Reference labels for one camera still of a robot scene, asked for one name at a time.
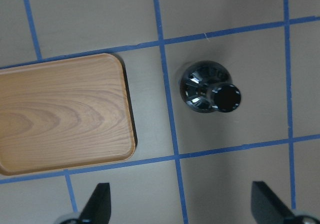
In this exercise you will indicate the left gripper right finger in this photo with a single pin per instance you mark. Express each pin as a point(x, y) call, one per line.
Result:
point(266, 207)

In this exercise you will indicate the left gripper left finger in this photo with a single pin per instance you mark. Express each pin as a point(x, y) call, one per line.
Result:
point(98, 208)

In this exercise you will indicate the dark wine bottle carried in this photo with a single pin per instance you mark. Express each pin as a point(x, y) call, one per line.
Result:
point(207, 86)

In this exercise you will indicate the wooden tray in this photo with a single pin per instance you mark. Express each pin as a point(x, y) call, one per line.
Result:
point(64, 114)

